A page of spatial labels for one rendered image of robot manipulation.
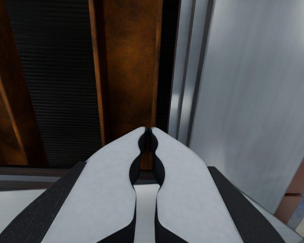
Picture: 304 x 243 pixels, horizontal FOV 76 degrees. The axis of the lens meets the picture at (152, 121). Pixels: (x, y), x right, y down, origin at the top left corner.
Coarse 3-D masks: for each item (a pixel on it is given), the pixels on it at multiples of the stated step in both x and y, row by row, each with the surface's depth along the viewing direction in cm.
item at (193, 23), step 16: (192, 0) 12; (208, 0) 11; (192, 16) 12; (208, 16) 11; (176, 32) 14; (192, 32) 12; (176, 48) 13; (192, 48) 12; (176, 64) 14; (192, 64) 13; (176, 80) 14; (192, 80) 13; (176, 96) 15; (192, 96) 14; (176, 112) 16; (192, 112) 14; (176, 128) 16; (0, 176) 19; (16, 176) 19; (32, 176) 19; (48, 176) 19; (144, 176) 20
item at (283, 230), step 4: (280, 224) 19; (284, 224) 19; (280, 228) 19; (284, 228) 19; (288, 228) 19; (280, 232) 19; (284, 232) 19; (288, 232) 19; (292, 232) 19; (296, 232) 20; (284, 236) 20; (288, 236) 20; (292, 236) 20; (296, 236) 20; (300, 236) 20; (284, 240) 20; (288, 240) 20; (292, 240) 20; (296, 240) 20; (300, 240) 20
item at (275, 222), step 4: (236, 188) 16; (248, 196) 17; (252, 200) 17; (256, 204) 17; (260, 208) 18; (264, 212) 18; (268, 212) 18; (264, 216) 18; (268, 216) 18; (272, 216) 18; (268, 220) 19; (272, 220) 19; (276, 220) 19; (272, 224) 19; (276, 224) 19; (276, 228) 19
